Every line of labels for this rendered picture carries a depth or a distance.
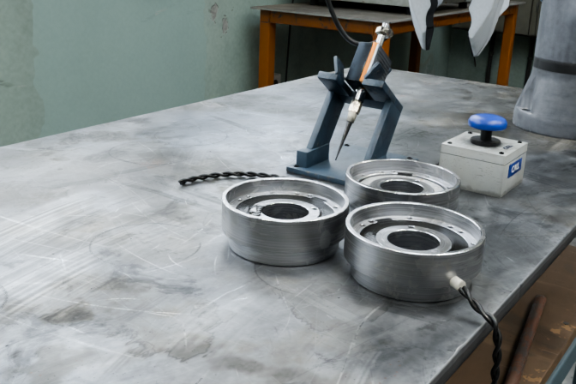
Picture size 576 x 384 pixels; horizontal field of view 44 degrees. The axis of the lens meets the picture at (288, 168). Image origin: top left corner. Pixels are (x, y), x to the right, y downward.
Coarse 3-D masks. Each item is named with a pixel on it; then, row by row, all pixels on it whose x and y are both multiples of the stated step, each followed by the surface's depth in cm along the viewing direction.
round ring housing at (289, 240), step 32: (224, 192) 60; (256, 192) 64; (288, 192) 64; (320, 192) 63; (224, 224) 58; (256, 224) 55; (288, 224) 54; (320, 224) 55; (256, 256) 57; (288, 256) 56; (320, 256) 57
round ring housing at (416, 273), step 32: (352, 224) 57; (448, 224) 58; (352, 256) 53; (384, 256) 51; (416, 256) 50; (448, 256) 50; (480, 256) 52; (384, 288) 52; (416, 288) 51; (448, 288) 52
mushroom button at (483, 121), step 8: (472, 120) 75; (480, 120) 75; (488, 120) 75; (496, 120) 75; (504, 120) 75; (480, 128) 75; (488, 128) 74; (496, 128) 74; (504, 128) 75; (480, 136) 77; (488, 136) 76
